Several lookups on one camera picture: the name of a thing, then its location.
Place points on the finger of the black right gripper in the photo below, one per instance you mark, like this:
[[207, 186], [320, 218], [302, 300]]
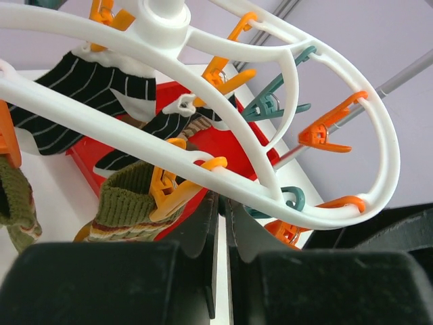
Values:
[[404, 229]]

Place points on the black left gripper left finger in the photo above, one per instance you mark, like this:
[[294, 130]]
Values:
[[171, 281]]

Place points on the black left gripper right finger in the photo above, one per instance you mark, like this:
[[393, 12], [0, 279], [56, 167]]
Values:
[[274, 284]]

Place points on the olive green striped sock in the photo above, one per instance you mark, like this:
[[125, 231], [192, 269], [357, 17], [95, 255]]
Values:
[[18, 211]]

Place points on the orange clothes peg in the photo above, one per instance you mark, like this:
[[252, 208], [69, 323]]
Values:
[[169, 195]]

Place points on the white round clip hanger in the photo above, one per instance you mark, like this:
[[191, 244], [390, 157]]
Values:
[[159, 34]]

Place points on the black white striped sock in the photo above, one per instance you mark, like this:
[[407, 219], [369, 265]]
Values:
[[113, 84]]

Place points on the red plastic tray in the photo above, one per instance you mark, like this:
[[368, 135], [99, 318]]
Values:
[[217, 143]]

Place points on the orange peg at left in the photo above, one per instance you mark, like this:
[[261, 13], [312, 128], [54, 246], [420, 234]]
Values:
[[9, 143]]

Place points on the white metal drying rack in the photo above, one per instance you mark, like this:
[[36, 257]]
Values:
[[406, 74]]

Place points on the brown beige striped sock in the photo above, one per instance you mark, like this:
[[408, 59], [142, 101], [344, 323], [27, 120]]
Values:
[[199, 124]]

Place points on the teal clothes peg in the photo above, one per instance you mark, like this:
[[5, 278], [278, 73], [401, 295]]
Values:
[[266, 104]]

